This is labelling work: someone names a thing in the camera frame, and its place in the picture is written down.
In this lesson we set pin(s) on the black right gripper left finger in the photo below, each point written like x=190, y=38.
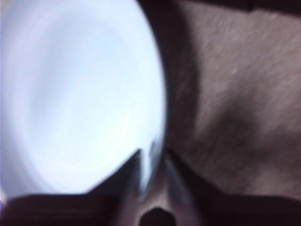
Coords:
x=70, y=209

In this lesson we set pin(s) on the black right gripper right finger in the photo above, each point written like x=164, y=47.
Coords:
x=235, y=209

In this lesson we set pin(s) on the blue round plate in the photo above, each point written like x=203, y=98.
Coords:
x=77, y=94

